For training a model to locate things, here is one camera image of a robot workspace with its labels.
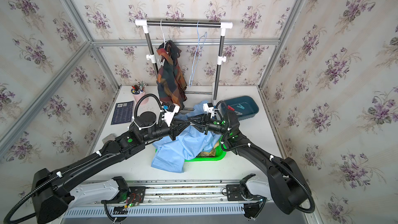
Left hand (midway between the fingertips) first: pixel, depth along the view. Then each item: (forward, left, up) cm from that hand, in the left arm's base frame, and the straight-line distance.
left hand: (190, 122), depth 67 cm
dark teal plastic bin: (+29, -37, -26) cm, 54 cm away
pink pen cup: (+36, +37, -18) cm, 54 cm away
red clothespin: (+28, -26, -26) cm, 46 cm away
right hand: (0, -1, 0) cm, 1 cm away
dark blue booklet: (+25, +48, -28) cm, 61 cm away
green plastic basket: (-6, -16, -22) cm, 27 cm away
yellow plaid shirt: (-5, -11, -25) cm, 28 cm away
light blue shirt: (-9, +10, -14) cm, 19 cm away
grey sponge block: (+6, +48, -26) cm, 55 cm away
